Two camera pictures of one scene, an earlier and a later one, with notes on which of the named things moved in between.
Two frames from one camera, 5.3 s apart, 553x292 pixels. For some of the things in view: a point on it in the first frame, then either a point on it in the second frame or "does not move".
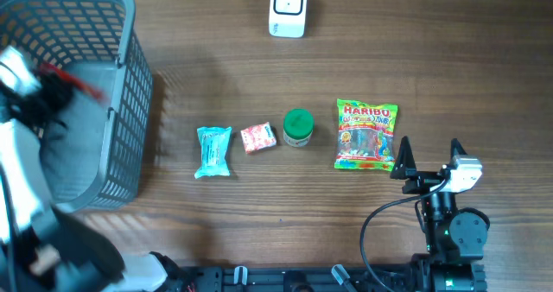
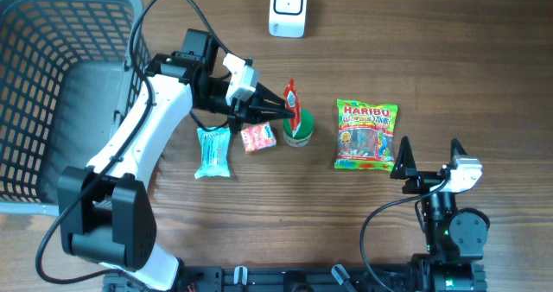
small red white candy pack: [257, 137] does not move
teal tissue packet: [213, 144] does not move
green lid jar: [298, 126] does not move
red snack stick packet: [62, 75] -> [292, 103]
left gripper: [61, 89] -> [254, 115]
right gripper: [404, 168] does not move
